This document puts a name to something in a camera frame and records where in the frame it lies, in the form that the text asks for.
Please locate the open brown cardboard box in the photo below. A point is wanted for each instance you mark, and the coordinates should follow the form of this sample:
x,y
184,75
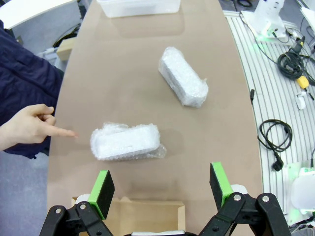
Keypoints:
x,y
147,216

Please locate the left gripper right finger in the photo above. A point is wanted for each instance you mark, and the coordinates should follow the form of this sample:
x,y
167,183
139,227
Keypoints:
x,y
221,189

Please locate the person in purple jacket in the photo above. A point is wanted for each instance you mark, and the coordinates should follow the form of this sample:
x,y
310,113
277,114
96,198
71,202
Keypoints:
x,y
24,81

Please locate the small white device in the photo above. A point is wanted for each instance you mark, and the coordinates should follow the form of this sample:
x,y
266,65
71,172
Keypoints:
x,y
300,102

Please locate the bubble-wrapped white clock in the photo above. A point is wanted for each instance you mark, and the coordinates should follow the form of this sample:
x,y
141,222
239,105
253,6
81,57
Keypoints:
x,y
182,76
125,143

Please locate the grey ribbed floor mat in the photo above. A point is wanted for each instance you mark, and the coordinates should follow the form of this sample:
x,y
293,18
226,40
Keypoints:
x,y
270,98

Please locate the white rounded housing green light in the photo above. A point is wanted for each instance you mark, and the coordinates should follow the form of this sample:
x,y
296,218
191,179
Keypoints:
x,y
304,191

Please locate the yellow plug adapter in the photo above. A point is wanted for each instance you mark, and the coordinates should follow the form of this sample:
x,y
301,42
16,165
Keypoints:
x,y
302,82

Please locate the clear plastic container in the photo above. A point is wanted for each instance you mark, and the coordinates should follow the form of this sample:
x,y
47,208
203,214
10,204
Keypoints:
x,y
137,8

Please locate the person's right hand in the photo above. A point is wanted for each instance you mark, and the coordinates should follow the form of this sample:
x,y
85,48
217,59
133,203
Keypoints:
x,y
27,127

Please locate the small black stick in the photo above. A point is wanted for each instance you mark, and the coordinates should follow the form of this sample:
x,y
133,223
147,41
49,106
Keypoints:
x,y
252,94

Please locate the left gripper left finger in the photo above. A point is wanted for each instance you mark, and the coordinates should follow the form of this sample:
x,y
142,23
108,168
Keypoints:
x,y
103,194

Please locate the white pedestal green light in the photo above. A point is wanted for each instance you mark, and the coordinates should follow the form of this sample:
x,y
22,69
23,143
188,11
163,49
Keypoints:
x,y
267,14

